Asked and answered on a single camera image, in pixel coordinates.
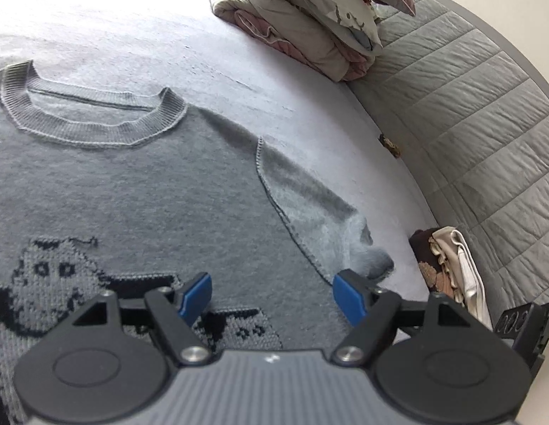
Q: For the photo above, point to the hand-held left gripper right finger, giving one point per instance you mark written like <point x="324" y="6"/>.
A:
<point x="349" y="296"/>

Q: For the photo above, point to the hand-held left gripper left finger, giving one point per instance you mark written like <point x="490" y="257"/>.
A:
<point x="195" y="294"/>

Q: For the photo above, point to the grey knit sweater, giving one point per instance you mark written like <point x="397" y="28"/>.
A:
<point x="168" y="195"/>

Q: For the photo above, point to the stack of folded clothes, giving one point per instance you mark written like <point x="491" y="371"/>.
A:
<point x="451" y="265"/>

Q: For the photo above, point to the small brown hair clip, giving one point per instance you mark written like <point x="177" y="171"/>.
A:
<point x="389" y="145"/>

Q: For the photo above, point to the grey quilted headboard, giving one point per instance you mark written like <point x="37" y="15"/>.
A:
<point x="478" y="119"/>

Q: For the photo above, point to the folded grey pink duvet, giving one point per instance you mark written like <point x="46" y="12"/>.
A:
<point x="279" y="13"/>

